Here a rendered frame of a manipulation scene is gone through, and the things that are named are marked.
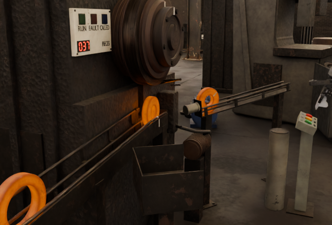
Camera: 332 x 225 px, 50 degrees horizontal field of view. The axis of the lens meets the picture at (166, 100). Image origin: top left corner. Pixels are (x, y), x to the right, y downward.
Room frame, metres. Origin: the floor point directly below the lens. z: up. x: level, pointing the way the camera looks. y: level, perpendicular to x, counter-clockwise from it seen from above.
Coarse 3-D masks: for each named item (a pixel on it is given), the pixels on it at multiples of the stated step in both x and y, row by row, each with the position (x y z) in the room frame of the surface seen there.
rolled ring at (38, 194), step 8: (16, 176) 0.93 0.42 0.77; (24, 176) 0.94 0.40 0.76; (32, 176) 0.97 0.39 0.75; (8, 184) 0.90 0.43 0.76; (16, 184) 0.91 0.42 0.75; (24, 184) 0.94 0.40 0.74; (32, 184) 0.96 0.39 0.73; (40, 184) 0.99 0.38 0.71; (0, 192) 0.88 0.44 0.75; (8, 192) 0.88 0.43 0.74; (32, 192) 0.99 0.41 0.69; (40, 192) 0.99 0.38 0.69; (0, 200) 0.86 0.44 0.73; (8, 200) 0.88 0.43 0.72; (32, 200) 0.99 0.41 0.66; (40, 200) 0.99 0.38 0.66; (0, 208) 0.86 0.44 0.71; (32, 208) 0.98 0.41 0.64; (40, 208) 0.99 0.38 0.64; (0, 216) 0.85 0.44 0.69; (0, 224) 0.85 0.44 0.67; (8, 224) 0.88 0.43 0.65
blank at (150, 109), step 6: (150, 96) 1.76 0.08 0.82; (144, 102) 1.72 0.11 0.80; (150, 102) 1.72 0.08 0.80; (156, 102) 1.79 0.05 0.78; (144, 108) 1.70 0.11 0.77; (150, 108) 1.72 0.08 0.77; (156, 108) 1.79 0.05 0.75; (144, 114) 1.69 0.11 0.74; (150, 114) 1.72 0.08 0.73; (156, 114) 1.79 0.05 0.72; (144, 120) 1.70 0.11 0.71
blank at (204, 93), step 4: (204, 88) 2.16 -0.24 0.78; (208, 88) 2.15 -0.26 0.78; (212, 88) 2.17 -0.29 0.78; (200, 92) 2.14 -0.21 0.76; (204, 92) 2.13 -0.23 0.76; (208, 92) 2.15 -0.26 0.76; (212, 92) 2.16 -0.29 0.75; (216, 92) 2.18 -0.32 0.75; (200, 96) 2.12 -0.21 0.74; (204, 96) 2.13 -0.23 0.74; (212, 96) 2.17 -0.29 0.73; (216, 96) 2.18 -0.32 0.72; (204, 100) 2.13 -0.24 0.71; (212, 100) 2.17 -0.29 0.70; (216, 100) 2.18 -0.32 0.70; (204, 104) 2.13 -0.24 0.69; (208, 104) 2.17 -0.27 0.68; (208, 108) 2.15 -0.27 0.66; (208, 112) 2.15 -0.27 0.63
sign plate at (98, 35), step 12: (72, 12) 1.37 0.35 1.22; (84, 12) 1.43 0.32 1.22; (96, 12) 1.51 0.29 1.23; (108, 12) 1.59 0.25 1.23; (72, 24) 1.37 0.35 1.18; (84, 24) 1.43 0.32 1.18; (96, 24) 1.51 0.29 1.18; (108, 24) 1.59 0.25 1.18; (72, 36) 1.37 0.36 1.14; (84, 36) 1.43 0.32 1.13; (96, 36) 1.50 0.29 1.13; (108, 36) 1.59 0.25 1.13; (72, 48) 1.37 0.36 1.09; (84, 48) 1.42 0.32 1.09; (96, 48) 1.50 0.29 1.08; (108, 48) 1.58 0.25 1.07
